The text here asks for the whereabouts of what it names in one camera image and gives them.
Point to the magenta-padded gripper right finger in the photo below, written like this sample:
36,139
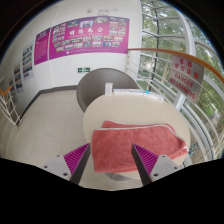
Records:
160,166

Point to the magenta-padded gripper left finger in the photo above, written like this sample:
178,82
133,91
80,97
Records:
59,166

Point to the pink towel with white trim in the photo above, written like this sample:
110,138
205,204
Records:
113,150

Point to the grey round table base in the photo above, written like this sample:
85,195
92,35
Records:
116,176

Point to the large flat white box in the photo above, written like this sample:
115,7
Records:
156,97

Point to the small teal box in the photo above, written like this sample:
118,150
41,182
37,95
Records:
146,93

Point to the white stair railing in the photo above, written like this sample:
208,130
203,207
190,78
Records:
9,108

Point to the small upright white box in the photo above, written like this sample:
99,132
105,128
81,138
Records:
108,89

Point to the red-lettered danger sign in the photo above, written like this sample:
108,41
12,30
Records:
186,78

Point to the green exit sign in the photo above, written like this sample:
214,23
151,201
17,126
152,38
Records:
83,70

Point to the white railing with orange handrail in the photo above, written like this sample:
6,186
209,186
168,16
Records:
156,51

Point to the narrow magenta text poster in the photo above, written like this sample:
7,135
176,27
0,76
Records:
42,46

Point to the large magenta photo poster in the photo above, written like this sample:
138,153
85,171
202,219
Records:
88,38

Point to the white photo wall poster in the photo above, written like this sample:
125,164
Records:
18,78
28,61

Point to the curved white-framed window wall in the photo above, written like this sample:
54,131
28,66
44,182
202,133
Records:
160,30

